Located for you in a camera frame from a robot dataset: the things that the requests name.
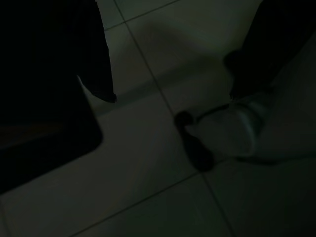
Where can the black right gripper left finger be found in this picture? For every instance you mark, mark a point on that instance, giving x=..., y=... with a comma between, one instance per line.
x=93, y=49

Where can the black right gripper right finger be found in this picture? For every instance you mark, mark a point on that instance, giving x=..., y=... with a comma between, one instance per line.
x=266, y=49

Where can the black rounded floor mat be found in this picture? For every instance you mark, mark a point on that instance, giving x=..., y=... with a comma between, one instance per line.
x=49, y=160

